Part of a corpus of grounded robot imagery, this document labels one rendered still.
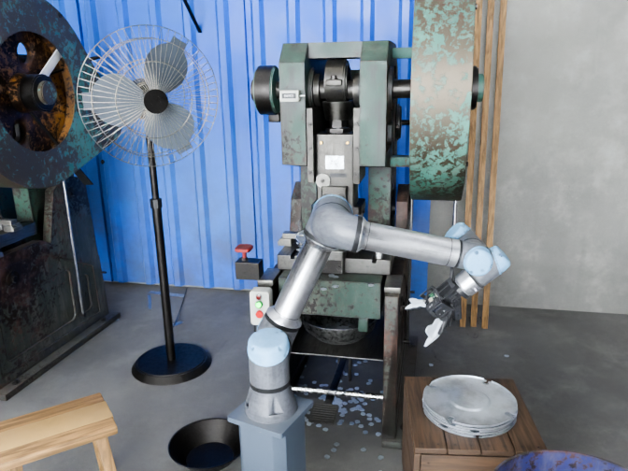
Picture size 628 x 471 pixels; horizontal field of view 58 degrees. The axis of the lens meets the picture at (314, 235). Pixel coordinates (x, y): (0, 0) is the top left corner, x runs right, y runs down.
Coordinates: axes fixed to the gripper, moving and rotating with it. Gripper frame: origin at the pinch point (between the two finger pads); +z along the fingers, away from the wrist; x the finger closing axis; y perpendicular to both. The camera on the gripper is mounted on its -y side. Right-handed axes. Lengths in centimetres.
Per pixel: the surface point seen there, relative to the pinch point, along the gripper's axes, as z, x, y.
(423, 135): -40, -39, 23
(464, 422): 5.5, 26.3, -15.5
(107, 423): 90, -9, 50
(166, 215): 127, -199, -18
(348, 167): -9, -68, 11
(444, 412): 9.7, 20.3, -14.8
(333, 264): 19, -47, -2
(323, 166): -2, -72, 16
